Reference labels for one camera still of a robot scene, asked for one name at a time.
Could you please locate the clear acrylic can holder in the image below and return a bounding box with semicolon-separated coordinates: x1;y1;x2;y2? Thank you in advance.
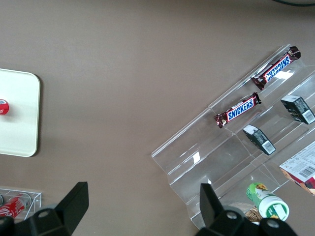
0;188;42;221

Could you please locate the red and white soda can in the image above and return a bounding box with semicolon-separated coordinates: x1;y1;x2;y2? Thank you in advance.
0;98;10;116

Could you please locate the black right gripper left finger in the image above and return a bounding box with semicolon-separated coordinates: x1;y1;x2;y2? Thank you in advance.
0;181;89;236

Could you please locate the green and white bottle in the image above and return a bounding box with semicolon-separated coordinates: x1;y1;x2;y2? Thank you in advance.
246;181;290;221

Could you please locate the light wicker basket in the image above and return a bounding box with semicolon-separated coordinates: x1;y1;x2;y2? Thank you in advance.
243;206;263;226

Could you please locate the Snickers chocolate bar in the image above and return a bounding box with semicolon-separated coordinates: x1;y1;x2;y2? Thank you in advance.
250;46;302;91
213;92;262;129

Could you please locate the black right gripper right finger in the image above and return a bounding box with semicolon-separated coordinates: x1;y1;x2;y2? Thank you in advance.
195;183;300;236

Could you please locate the dark cable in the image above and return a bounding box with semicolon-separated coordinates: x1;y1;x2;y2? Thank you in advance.
270;0;315;7

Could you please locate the white and red cookie box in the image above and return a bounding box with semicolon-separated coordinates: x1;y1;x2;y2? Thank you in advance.
279;142;315;196

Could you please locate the clear acrylic tiered display stand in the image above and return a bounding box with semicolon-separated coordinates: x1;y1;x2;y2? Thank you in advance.
151;44;315;228

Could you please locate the small black carton box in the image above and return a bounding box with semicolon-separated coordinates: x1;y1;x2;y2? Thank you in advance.
280;95;315;125
243;124;277;155

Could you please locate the red cola can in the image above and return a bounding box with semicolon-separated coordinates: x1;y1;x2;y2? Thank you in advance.
0;194;32;219

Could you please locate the cream plastic tray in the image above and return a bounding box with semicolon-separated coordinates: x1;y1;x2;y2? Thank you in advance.
0;68;41;158

